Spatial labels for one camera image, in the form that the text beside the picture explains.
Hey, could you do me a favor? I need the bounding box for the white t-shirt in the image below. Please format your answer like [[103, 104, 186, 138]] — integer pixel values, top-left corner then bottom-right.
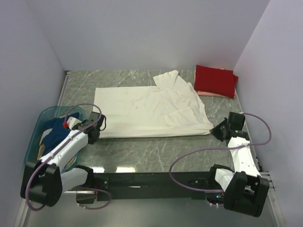
[[94, 70, 213, 138]]

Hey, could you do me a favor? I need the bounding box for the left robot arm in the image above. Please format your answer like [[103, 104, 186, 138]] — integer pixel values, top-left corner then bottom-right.
[[20, 112, 107, 211]]

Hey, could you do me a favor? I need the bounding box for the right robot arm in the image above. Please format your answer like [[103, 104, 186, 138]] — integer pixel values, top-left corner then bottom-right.
[[208, 112, 269, 217]]

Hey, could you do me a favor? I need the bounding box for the blue t-shirt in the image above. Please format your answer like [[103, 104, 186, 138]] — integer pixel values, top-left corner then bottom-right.
[[42, 115, 69, 156]]

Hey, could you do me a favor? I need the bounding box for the folded red t-shirt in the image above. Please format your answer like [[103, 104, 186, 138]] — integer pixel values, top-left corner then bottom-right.
[[194, 65, 238, 98]]

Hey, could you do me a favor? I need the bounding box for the folded pink t-shirt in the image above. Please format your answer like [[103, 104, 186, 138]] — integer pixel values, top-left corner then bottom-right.
[[194, 70, 236, 98]]

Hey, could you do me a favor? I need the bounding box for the teal plastic basket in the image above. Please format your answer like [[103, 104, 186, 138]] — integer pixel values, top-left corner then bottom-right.
[[24, 106, 86, 172]]

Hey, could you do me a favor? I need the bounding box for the beige t-shirt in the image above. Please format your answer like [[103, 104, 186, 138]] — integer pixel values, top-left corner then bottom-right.
[[37, 137, 77, 168]]

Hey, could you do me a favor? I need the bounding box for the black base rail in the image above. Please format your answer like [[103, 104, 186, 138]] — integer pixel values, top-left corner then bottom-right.
[[90, 172, 221, 200]]

